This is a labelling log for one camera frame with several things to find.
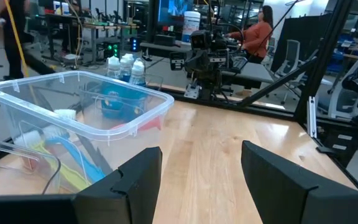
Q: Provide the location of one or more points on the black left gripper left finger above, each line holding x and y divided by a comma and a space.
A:
129, 193

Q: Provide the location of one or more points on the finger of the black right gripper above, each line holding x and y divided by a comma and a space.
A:
195, 63
220, 66

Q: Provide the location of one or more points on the computer tower with blue lights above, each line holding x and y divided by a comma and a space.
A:
134, 44

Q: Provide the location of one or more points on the person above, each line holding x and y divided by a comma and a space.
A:
256, 37
14, 40

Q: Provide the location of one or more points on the blue dish brush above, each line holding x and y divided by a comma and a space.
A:
82, 161

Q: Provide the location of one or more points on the wooden workbench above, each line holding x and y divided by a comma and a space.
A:
104, 27

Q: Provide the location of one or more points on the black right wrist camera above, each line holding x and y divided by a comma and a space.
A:
200, 39

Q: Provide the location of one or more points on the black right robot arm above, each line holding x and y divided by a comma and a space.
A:
208, 85

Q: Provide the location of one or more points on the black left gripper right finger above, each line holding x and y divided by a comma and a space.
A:
291, 193

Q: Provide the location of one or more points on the white wipes canister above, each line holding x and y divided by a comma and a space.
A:
191, 26

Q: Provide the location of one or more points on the clear square plastic tub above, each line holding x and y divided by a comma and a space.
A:
89, 131

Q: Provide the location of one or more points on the yellow-green dish brush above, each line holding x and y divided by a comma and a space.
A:
70, 177

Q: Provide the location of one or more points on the black keyboard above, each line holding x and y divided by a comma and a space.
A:
239, 64

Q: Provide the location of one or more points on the computer tower with green lights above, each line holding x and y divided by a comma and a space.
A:
112, 49

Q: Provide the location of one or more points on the black room divider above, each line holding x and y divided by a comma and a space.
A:
303, 37

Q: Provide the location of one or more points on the silver arm base bracket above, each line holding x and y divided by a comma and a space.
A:
193, 91

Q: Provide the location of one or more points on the grey office chair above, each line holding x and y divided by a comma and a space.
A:
337, 96
291, 59

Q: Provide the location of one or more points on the blue dish soap bottle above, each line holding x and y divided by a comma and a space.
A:
138, 70
130, 56
113, 62
125, 67

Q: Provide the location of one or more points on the red dish brush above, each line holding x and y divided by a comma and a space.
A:
152, 124

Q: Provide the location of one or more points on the silver aluminium extrusion piece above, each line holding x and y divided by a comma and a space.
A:
312, 116

